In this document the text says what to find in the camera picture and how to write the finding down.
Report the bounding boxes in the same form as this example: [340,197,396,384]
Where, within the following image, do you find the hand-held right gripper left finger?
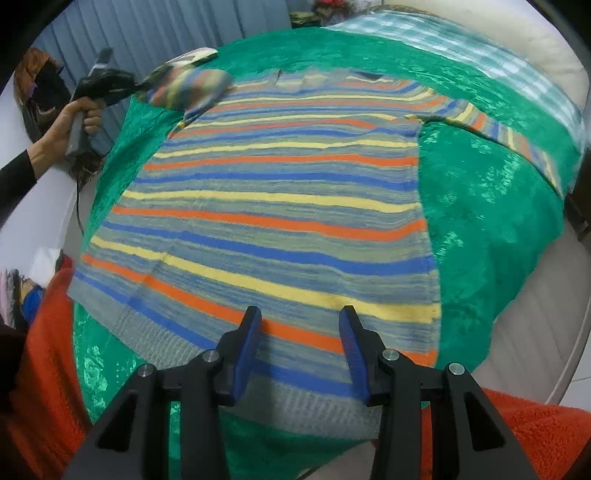
[62,305,263,480]

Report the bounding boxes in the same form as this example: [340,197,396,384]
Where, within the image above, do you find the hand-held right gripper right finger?
[338,305,539,480]

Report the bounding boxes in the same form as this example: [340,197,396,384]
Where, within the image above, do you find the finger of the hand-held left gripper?
[130,74,158,96]

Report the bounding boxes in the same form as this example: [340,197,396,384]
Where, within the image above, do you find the striped knitted sweater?
[67,65,572,439]

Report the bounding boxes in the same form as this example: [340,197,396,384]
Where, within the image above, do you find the hanging dark and brown clothes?
[13,47,109,178]

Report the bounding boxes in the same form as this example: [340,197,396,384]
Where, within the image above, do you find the pile of clothes at bedhead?
[310,0,384,27]

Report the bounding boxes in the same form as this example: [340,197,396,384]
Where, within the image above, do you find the person's left hand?
[28,99,105,161]

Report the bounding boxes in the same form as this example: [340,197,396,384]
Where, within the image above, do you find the blue-grey curtain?
[34,0,293,95]

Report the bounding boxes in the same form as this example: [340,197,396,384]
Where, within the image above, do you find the folded cream patterned cloth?
[170,47,219,66]

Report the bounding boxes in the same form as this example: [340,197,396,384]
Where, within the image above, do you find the green plush blanket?
[73,25,583,480]

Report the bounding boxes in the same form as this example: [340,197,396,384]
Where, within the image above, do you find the teal checked bed sheet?
[323,9,586,151]

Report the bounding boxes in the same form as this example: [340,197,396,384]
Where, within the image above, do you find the cream long pillow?
[383,0,591,118]

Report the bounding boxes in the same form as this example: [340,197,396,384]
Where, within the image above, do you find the black cable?
[74,173,88,236]

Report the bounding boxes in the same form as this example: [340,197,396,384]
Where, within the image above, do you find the dark bed frame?
[564,194,591,243]

